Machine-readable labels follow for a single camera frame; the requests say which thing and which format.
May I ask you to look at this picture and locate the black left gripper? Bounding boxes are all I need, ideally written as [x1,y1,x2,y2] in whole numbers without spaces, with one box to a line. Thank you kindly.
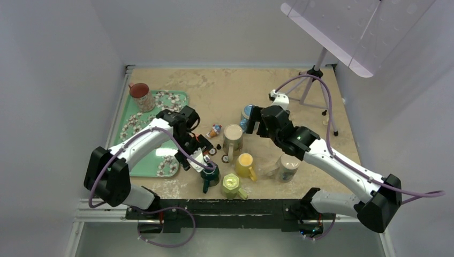
[172,132,213,170]

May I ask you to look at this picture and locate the green floral tray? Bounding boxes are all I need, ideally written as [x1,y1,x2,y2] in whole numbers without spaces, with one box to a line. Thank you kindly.
[111,90,189,178]

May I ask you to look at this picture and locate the pink ghost mug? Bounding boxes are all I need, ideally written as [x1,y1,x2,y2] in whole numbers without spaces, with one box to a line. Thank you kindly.
[128,83,155,112]

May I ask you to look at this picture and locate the grey music stand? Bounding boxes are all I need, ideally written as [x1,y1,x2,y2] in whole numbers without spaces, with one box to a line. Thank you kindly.
[281,1,450,138]

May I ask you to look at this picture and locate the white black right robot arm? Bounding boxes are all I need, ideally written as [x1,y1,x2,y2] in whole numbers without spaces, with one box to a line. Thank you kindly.
[246,105,403,233]

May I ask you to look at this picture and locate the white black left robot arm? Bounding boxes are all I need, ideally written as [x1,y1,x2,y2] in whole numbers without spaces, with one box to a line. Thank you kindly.
[84,105,217,219]

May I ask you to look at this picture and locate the blue mug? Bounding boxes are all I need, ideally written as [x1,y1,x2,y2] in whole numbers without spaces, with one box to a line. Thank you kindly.
[239,104,253,132]

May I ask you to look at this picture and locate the dark green mug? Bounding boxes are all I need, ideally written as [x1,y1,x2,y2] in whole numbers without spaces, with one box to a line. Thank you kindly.
[200,163,220,194]

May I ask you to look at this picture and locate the teal seashell mug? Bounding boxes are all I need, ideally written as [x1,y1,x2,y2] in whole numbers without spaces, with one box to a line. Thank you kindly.
[222,124,243,163]

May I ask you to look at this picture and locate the cream coral mug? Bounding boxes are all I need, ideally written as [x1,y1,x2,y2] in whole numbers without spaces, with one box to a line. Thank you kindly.
[261,154,301,183]

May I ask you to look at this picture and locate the yellow mug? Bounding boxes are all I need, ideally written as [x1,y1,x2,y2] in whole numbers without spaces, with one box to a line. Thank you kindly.
[234,153,258,182]

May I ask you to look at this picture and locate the light green hexagonal mug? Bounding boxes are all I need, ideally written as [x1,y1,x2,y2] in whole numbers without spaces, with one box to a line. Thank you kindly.
[221,173,248,200]

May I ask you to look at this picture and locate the ice cream cone toy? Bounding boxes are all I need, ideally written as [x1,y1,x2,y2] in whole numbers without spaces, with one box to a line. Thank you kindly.
[206,124,222,139]

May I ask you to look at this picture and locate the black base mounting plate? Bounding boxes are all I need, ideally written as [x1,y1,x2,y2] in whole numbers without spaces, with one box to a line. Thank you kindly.
[125,199,335,235]

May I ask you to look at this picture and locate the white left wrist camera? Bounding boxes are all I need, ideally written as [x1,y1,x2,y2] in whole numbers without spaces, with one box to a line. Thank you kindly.
[187,148,207,173]

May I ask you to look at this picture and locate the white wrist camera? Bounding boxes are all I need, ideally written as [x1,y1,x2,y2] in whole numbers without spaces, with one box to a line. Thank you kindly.
[269,89,290,110]
[187,148,207,173]

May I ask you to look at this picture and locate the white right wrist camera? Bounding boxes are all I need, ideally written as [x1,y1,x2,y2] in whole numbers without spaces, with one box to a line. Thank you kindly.
[269,89,290,110]

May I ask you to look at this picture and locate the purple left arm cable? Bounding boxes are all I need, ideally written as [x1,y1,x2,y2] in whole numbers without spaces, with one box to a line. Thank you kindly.
[88,127,218,248]

